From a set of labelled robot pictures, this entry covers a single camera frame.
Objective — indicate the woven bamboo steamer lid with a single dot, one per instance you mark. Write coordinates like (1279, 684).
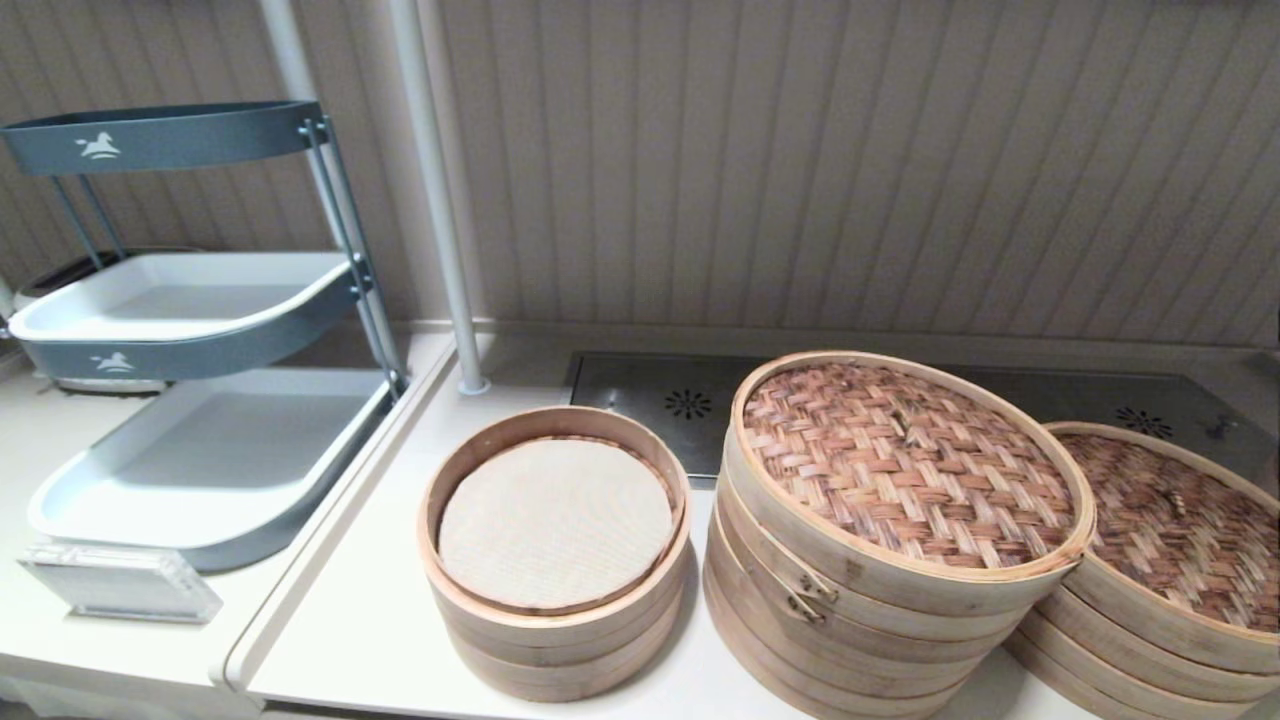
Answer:
(1180, 520)

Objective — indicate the round white steamer liner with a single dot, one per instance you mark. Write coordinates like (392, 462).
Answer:
(555, 525)

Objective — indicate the small bamboo steamer basket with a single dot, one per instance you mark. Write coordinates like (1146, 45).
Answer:
(565, 685)
(470, 455)

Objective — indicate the middle bamboo steamer stack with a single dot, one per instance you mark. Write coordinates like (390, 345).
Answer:
(900, 460)

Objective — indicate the large bamboo steamer basket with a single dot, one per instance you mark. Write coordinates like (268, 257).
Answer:
(850, 635)
(760, 660)
(1120, 640)
(1090, 675)

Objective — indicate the stainless steel vented panel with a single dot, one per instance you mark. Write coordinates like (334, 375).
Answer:
(640, 400)

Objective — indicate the grey and white rack tray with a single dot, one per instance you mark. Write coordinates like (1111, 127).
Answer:
(180, 300)
(210, 450)

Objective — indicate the dark grey curved rack shelf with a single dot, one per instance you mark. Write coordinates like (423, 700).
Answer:
(180, 135)

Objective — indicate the clear acrylic sign holder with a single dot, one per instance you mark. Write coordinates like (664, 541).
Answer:
(120, 585)

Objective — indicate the grey metal rack frame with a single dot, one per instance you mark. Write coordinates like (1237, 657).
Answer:
(343, 225)

